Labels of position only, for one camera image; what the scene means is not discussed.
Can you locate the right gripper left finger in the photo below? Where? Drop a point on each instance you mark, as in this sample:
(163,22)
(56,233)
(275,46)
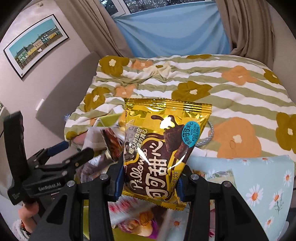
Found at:
(63,220)

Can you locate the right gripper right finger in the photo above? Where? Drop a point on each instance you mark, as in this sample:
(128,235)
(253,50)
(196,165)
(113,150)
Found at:
(234,220)

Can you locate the purple snack bag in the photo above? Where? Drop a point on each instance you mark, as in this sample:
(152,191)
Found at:
(136,217)

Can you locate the gold chocolate pillow snack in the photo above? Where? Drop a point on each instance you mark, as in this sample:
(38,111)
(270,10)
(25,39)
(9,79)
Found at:
(160,135)

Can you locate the green cartoon snack bag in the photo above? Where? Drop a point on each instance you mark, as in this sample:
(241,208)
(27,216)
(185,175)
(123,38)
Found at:
(221,176)

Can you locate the person left hand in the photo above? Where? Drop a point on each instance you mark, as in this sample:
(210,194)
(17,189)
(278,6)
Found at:
(26,214)

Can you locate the daisy print tablecloth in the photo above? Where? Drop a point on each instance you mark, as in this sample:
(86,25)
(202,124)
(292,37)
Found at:
(265,183)

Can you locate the green cardboard box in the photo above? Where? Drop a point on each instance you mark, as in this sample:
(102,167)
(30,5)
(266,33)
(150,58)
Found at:
(93,137)

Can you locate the grey headboard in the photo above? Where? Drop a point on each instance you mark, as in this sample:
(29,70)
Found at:
(67,95)

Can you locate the striped floral duvet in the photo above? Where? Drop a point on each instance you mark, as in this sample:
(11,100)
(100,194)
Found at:
(252,114)

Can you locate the framed houses picture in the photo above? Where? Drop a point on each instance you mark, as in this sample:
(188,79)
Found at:
(28,48)

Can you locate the blue window cloth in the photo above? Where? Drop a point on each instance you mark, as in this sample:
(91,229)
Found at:
(182,29)

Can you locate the left beige curtain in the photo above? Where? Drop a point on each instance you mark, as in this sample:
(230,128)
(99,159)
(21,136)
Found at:
(95,27)

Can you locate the beige curtain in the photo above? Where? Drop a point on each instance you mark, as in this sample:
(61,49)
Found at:
(95,27)
(249,29)

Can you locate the right beige curtain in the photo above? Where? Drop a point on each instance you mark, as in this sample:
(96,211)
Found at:
(249,29)

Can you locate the window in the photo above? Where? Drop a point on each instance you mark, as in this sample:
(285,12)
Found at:
(126,7)

